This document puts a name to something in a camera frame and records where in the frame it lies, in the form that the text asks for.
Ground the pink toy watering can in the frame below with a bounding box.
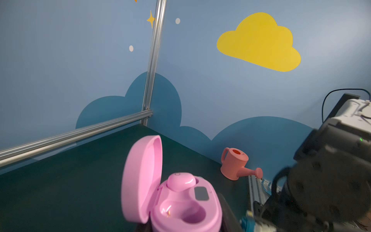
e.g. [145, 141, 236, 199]
[220, 148, 263, 181]

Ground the aluminium back frame rail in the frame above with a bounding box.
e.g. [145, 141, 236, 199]
[1, 110, 153, 167]

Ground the front aluminium rail bed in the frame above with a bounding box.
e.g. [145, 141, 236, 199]
[247, 176, 270, 216]

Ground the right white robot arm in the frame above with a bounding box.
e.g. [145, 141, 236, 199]
[254, 99, 371, 232]

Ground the pink earbud charging case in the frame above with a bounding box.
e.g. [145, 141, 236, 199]
[121, 135, 222, 232]

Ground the aluminium right frame post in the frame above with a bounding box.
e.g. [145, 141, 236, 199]
[142, 0, 167, 112]

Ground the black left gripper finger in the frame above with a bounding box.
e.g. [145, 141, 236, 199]
[217, 193, 243, 232]

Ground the blue toy garden fork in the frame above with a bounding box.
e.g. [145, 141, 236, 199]
[260, 179, 272, 195]

